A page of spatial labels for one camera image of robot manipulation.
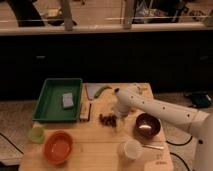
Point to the silver spoon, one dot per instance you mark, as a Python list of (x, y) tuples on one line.
[(153, 146)]

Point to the green plastic tray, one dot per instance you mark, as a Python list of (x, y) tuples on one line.
[(50, 108)]

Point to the wooden table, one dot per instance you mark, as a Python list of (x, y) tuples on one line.
[(97, 147)]

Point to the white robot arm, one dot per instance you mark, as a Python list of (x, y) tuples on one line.
[(193, 121)]

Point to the small green cup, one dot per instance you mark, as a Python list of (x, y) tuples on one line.
[(36, 135)]

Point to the dark purple bowl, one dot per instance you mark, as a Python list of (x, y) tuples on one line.
[(147, 125)]

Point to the dark red grape bunch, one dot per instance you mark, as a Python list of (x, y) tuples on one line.
[(109, 120)]

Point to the white cup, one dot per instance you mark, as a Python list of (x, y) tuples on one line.
[(131, 149)]

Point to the grey sponge block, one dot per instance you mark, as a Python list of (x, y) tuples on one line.
[(67, 100)]

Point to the knife with grey blade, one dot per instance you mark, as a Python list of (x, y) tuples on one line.
[(91, 90)]

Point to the red bowl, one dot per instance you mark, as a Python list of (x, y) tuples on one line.
[(58, 147)]

